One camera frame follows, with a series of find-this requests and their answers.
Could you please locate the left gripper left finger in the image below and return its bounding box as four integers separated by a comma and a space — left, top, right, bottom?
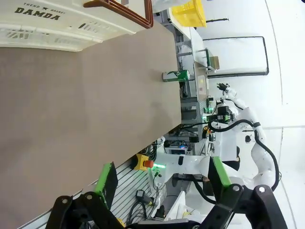
46, 161, 125, 229

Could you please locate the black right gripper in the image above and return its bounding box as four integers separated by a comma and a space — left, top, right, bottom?
206, 114, 236, 123

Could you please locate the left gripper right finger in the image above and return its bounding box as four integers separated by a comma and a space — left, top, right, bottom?
204, 156, 295, 229

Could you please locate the green Chilsung cider can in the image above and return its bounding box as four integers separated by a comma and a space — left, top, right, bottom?
162, 69, 191, 83

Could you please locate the yellow plastic shopping basket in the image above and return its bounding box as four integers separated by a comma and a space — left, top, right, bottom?
172, 0, 207, 28

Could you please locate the beige basket with brown rim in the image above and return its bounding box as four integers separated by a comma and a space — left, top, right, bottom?
0, 0, 153, 52

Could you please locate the grey slotted mounting plate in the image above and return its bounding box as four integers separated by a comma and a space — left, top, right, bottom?
88, 162, 167, 221

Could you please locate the yellow emergency stop button box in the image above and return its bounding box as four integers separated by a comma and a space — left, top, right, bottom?
133, 154, 154, 171

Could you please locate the white control box blue light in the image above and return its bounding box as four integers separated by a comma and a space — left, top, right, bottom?
164, 140, 189, 156

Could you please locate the small cardboard box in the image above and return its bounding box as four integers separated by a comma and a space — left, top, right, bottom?
209, 56, 220, 69

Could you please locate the white side table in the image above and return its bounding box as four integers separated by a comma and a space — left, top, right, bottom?
166, 7, 204, 66

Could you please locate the black framed white panel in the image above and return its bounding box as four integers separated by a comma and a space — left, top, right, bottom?
206, 35, 270, 77

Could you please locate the black plug with cable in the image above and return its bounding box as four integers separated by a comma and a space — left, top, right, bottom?
128, 189, 156, 225

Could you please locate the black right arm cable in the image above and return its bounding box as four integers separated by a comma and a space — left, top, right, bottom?
207, 120, 280, 191

